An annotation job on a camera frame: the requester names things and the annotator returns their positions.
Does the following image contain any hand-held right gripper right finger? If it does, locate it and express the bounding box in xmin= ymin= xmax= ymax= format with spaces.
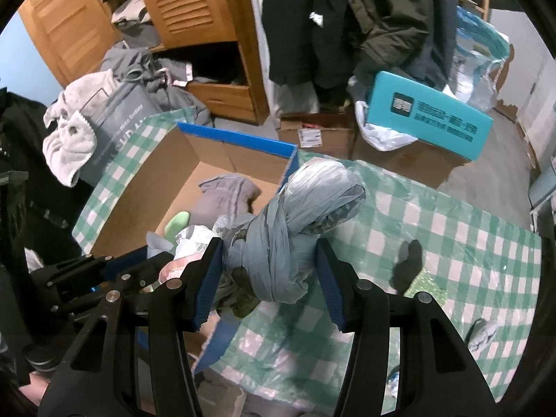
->
xmin=316 ymin=239 xmax=498 ymax=417

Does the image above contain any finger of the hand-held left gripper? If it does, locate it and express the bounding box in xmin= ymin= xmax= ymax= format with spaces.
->
xmin=30 ymin=246 xmax=151 ymax=288
xmin=49 ymin=262 xmax=175 ymax=319

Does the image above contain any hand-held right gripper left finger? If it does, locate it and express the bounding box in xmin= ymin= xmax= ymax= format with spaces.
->
xmin=37 ymin=237 xmax=223 ymax=417

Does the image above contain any white pink plastic bag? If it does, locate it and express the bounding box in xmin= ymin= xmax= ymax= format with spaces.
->
xmin=158 ymin=225 xmax=220 ymax=289

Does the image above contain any light green plastic bag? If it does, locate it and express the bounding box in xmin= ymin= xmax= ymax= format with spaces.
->
xmin=164 ymin=211 xmax=192 ymax=238

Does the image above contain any black sock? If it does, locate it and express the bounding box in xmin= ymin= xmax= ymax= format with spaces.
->
xmin=392 ymin=239 xmax=425 ymax=293

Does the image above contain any long grey sock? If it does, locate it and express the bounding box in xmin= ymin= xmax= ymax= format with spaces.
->
xmin=187 ymin=173 xmax=262 ymax=232

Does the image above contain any green bubble wrap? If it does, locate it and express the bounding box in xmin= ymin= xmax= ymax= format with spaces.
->
xmin=410 ymin=271 xmax=444 ymax=308

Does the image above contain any white bag with blue print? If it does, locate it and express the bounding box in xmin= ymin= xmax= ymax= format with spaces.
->
xmin=386 ymin=367 xmax=403 ymax=399

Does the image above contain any blue-rimmed cardboard box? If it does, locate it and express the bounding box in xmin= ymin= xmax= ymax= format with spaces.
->
xmin=89 ymin=122 xmax=301 ymax=374

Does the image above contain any grey white sock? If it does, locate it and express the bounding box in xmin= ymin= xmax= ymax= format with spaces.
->
xmin=468 ymin=318 xmax=499 ymax=349

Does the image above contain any green white checked tablecloth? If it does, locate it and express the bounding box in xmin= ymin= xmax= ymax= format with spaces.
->
xmin=72 ymin=106 xmax=543 ymax=417

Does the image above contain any grey printed tote bag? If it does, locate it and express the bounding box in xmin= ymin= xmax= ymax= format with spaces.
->
xmin=78 ymin=80 xmax=166 ymax=188

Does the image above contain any white towel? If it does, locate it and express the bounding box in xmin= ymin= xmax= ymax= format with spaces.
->
xmin=42 ymin=72 xmax=116 ymax=188

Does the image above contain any dark cloth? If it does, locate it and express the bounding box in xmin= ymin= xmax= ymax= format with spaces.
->
xmin=0 ymin=87 xmax=88 ymax=271

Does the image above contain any grey cloth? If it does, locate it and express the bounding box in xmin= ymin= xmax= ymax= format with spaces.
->
xmin=242 ymin=389 xmax=305 ymax=417

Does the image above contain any large brown cardboard box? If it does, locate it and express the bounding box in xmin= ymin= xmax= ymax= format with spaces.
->
xmin=351 ymin=137 xmax=473 ymax=190

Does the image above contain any labelled brown cardboard box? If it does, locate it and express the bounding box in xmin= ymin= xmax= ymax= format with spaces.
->
xmin=277 ymin=113 xmax=355 ymax=160

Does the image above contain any grey hoodie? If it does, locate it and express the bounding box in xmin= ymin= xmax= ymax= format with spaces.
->
xmin=100 ymin=46 xmax=214 ymax=130

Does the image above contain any teal shoe box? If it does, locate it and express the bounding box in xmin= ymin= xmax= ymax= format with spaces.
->
xmin=365 ymin=71 xmax=495 ymax=162

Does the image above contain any light blue bin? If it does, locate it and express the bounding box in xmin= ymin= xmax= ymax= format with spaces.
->
xmin=527 ymin=169 xmax=556 ymax=216

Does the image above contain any grey garment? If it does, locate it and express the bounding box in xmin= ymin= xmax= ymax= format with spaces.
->
xmin=111 ymin=0 xmax=162 ymax=48

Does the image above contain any white hanging garment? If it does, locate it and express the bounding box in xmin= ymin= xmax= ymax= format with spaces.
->
xmin=247 ymin=0 xmax=279 ymax=111

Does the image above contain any black hanging jacket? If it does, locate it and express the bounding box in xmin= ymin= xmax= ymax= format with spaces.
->
xmin=261 ymin=0 xmax=362 ymax=93

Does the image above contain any wooden louvred wardrobe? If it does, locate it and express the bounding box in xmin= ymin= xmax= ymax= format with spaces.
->
xmin=17 ymin=0 xmax=271 ymax=125

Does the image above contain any dark blue hanging garment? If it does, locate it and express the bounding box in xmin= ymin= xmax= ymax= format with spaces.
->
xmin=416 ymin=0 xmax=462 ymax=93

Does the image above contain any white door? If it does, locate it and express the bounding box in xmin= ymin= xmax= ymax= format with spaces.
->
xmin=518 ymin=58 xmax=556 ymax=170

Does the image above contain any olive green jacket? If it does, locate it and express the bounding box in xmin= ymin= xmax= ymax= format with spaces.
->
xmin=347 ymin=0 xmax=444 ymax=93

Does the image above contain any blue transparent plastic bag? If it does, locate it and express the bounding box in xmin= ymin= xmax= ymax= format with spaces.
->
xmin=451 ymin=6 xmax=514 ymax=110

